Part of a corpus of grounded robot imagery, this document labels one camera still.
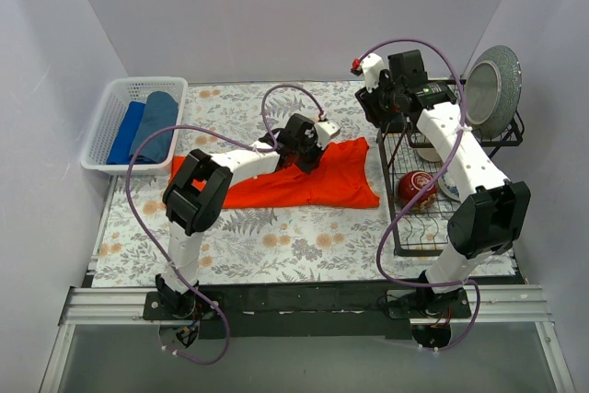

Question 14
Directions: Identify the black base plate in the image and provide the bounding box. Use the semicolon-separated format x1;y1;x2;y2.
143;281;474;340

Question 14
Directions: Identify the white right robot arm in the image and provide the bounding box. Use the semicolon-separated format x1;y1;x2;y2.
352;50;531;318

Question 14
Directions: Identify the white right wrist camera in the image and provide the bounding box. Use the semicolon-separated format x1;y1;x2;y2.
351;52;387;93

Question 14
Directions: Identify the white blue patterned bowl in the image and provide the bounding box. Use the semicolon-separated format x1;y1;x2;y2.
437;171;460;202

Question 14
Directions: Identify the floral patterned table cloth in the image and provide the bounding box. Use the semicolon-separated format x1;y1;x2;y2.
93;81;433;288

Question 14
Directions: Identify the orange t shirt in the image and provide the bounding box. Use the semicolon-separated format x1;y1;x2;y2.
168;136;381;210

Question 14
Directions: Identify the grey patterned plate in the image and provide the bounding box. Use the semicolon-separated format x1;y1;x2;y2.
464;45;522;140

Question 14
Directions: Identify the red bowl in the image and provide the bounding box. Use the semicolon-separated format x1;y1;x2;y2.
397;170;438;212

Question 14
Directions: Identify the black wire dish rack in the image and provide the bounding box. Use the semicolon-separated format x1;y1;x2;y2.
376;74;525;259

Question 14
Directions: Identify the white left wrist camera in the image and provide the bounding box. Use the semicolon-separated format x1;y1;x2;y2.
314;120;341;150

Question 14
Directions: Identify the royal blue rolled shirt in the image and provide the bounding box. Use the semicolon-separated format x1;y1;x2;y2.
106;101;145;165

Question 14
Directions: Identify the grey blue rolled shirt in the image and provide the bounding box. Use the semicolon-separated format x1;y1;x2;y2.
129;91;179;164

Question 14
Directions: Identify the aluminium frame rail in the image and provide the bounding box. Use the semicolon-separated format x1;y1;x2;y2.
40;278;574;392

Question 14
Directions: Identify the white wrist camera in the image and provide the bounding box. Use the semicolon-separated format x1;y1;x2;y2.
351;52;387;93
314;120;341;150

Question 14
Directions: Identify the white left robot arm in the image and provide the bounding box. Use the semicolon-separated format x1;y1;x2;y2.
156;114;340;319

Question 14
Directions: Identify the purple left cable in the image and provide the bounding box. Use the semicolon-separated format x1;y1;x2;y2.
124;83;329;365

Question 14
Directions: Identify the white plastic basket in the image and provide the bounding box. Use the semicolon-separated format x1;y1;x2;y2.
80;76;188;176

